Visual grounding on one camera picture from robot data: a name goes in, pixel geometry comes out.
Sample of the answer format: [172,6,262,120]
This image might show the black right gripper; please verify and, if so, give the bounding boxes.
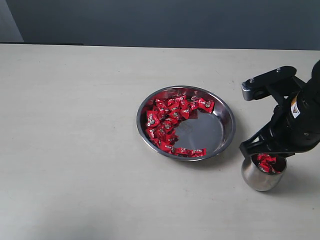
[239,74,320,159]

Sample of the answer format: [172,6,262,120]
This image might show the red candy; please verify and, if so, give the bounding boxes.
[155,99,170,115]
[197,98,215,114]
[146,110,160,128]
[188,148,207,158]
[158,141,175,155]
[256,153,277,174]

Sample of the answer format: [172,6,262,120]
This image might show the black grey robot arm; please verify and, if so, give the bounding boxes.
[239,62,320,158]

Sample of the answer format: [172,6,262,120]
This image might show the stainless steel cup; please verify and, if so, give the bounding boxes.
[241,153,287,192]

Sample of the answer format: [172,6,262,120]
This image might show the round steel plate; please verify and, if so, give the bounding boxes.
[136,85,236,162]

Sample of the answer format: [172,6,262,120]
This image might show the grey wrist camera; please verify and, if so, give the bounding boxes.
[241,66,297,101]

